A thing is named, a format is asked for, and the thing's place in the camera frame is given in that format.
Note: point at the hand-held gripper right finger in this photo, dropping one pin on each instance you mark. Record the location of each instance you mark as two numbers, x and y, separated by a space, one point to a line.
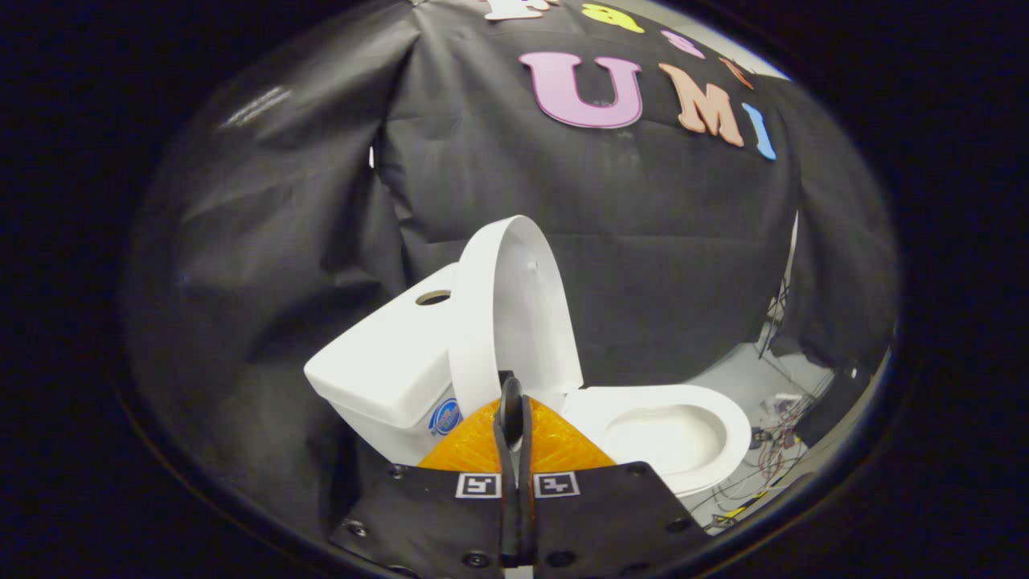
603 519

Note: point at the white toilet bowl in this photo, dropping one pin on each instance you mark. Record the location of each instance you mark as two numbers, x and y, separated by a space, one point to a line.
659 438

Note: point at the white toilet tank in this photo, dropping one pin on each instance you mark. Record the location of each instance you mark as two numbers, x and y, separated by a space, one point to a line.
386 362

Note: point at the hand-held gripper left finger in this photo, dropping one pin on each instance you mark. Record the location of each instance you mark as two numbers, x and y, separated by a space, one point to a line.
434 519

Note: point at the black backdrop cloth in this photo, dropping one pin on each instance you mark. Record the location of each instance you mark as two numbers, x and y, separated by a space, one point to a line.
643 241

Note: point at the yellow black striped floor tape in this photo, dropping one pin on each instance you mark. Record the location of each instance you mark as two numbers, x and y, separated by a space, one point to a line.
735 512

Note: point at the white toilet seat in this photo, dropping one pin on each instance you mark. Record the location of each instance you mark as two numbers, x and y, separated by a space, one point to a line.
727 422

